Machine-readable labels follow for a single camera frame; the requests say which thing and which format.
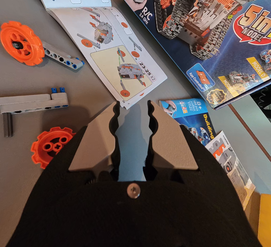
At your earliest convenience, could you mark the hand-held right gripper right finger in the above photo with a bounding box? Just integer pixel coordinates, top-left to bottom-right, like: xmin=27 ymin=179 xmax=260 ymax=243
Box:
xmin=145 ymin=100 xmax=199 ymax=181

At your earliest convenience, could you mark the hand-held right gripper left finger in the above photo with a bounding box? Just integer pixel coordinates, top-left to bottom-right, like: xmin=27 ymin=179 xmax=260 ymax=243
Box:
xmin=68 ymin=101 xmax=121 ymax=181

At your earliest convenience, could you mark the blue closed instruction booklet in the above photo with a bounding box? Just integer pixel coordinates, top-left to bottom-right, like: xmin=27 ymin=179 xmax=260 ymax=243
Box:
xmin=159 ymin=98 xmax=217 ymax=147

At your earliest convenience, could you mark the orange gear wheel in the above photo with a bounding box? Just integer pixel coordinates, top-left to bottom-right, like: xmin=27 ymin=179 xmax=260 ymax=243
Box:
xmin=31 ymin=127 xmax=77 ymax=169

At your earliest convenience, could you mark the robot sticker sheet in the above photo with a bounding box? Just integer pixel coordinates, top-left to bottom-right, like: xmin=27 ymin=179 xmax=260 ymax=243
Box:
xmin=204 ymin=131 xmax=256 ymax=211

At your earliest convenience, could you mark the grey beam assembly with axle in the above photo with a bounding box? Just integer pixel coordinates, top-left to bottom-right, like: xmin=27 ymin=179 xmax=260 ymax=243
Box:
xmin=0 ymin=87 xmax=69 ymax=138

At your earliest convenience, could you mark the open white instruction booklet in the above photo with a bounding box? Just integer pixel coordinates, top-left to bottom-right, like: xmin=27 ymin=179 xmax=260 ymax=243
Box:
xmin=21 ymin=0 xmax=168 ymax=110

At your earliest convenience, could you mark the blue robot kit box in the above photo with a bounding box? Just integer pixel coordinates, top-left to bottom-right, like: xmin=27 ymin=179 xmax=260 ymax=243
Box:
xmin=113 ymin=0 xmax=271 ymax=110

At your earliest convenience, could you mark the orange gear on grey beam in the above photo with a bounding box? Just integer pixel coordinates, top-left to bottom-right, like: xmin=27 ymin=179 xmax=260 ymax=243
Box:
xmin=0 ymin=21 xmax=85 ymax=71

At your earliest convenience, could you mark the yellow plastic bin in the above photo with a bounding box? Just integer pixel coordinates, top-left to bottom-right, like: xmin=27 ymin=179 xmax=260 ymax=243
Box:
xmin=257 ymin=193 xmax=271 ymax=247

